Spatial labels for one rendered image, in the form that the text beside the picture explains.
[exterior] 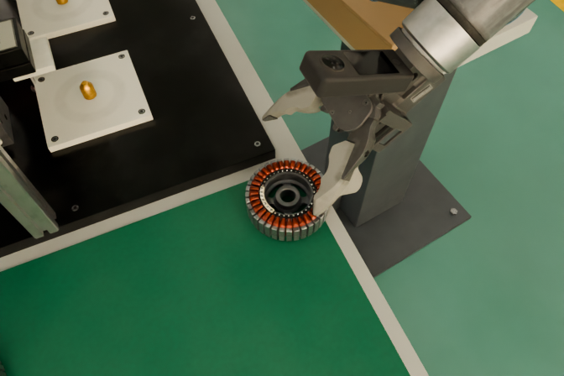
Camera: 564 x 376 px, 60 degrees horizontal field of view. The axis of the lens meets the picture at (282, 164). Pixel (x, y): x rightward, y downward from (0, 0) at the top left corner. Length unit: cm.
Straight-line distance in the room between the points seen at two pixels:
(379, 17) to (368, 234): 81
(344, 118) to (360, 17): 32
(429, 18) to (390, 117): 11
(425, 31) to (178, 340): 44
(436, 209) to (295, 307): 102
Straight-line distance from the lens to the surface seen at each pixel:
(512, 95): 198
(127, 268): 66
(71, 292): 67
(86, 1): 97
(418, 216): 155
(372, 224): 150
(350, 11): 85
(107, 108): 77
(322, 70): 47
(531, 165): 180
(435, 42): 51
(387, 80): 51
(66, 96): 81
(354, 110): 53
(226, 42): 88
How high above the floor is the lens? 134
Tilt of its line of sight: 56 degrees down
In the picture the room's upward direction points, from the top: straight up
